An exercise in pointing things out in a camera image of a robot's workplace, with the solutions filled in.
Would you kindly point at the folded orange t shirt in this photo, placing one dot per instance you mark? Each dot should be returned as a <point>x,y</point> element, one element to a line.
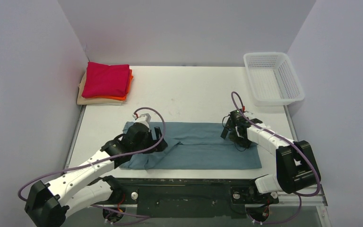
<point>123,98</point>

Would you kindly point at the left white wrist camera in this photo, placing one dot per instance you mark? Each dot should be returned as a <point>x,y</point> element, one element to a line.
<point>142,118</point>

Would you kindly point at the blue-grey t shirt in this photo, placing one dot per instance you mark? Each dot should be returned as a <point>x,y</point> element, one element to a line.
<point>196,146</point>

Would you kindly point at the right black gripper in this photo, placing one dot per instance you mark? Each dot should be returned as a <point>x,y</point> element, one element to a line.
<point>231,126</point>

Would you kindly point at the folded magenta t shirt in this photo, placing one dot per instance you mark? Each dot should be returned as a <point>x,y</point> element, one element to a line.
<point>106,80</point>

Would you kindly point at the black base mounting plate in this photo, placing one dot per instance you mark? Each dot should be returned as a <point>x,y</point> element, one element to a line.
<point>192,198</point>

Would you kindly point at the white plastic basket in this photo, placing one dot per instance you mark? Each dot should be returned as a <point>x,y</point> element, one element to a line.
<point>272,79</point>

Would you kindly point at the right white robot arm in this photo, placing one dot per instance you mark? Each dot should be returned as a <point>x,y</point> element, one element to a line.
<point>296,166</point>

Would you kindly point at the folded beige t shirt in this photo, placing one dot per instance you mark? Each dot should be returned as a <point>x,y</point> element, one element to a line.
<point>93,101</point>

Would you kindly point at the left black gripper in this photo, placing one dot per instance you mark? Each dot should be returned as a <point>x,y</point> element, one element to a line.
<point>156,137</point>

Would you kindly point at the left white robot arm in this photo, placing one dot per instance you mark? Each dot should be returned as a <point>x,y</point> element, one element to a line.
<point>50,204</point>

